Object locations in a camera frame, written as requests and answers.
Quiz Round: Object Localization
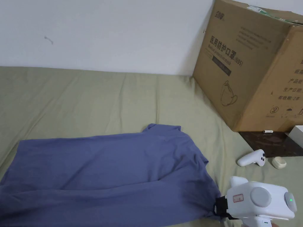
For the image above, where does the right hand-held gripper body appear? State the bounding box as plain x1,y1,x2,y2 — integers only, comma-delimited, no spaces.
221,176,297,227

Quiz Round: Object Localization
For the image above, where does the blue shirt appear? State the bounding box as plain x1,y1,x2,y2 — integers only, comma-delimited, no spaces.
0,123,222,227

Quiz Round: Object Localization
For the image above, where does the person's right hand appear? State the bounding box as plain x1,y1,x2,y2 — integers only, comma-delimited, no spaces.
271,218,303,227

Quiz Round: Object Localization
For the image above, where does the white hand controller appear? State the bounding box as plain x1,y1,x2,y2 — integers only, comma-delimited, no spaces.
237,149,266,167

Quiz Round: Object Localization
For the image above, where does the small beige earbud case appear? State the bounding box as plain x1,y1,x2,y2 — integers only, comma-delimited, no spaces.
271,157,287,169

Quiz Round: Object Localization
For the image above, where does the dark stone side table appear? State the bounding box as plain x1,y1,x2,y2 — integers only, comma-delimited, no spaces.
238,131,303,158

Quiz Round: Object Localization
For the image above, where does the white flat box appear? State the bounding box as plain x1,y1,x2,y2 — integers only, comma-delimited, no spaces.
289,125,303,142

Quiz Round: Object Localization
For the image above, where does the large brown cardboard carton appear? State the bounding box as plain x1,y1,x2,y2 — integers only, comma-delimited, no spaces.
192,0,303,133

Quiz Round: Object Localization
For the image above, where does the bed with pale green sheet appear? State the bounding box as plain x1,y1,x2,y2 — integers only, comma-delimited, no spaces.
0,66,303,227

